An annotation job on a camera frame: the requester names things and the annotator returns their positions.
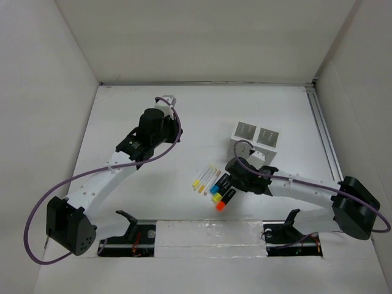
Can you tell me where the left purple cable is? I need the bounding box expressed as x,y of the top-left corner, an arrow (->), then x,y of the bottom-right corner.
23,96 -> 182,265

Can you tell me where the purple cable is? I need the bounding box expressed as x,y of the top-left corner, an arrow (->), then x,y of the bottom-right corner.
23,96 -> 182,265
233,140 -> 392,247

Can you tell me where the aluminium rail right side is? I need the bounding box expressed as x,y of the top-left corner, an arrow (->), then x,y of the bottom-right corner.
305,83 -> 344,181

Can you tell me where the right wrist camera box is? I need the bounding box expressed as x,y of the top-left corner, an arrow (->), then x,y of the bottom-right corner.
247,151 -> 265,170

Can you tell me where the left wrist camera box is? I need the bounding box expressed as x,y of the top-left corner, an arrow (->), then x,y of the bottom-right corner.
154,95 -> 176,116

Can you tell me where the yellow cap white pen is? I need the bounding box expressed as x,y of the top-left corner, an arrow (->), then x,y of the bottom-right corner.
192,165 -> 212,189

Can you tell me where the white slotted desk organizer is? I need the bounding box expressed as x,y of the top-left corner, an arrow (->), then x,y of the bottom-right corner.
227,121 -> 279,165

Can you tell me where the blue cap black marker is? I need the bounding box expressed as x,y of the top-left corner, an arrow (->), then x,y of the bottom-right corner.
209,173 -> 229,195

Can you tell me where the pink cap white pen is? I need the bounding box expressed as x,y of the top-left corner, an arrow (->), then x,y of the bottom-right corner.
203,170 -> 221,196

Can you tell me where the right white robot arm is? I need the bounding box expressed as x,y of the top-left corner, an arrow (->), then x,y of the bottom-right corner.
225,158 -> 380,244

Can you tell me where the front metal rail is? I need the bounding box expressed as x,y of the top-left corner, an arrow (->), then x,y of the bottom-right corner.
99,220 -> 322,258

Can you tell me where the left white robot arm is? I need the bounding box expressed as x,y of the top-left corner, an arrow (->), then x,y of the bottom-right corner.
46,105 -> 183,256

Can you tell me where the orange cap black marker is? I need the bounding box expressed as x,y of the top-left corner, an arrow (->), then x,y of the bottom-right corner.
214,189 -> 236,211

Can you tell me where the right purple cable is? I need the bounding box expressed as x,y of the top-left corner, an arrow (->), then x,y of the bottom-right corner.
233,140 -> 392,247

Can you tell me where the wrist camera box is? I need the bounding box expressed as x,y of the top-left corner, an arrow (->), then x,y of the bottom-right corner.
247,151 -> 265,170
154,95 -> 176,116

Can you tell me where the orange-yellow cap white pen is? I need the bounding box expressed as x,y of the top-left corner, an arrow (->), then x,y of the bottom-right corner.
197,166 -> 216,194

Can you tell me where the yellow-green cap black marker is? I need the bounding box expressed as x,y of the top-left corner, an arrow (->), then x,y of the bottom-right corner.
210,181 -> 232,204

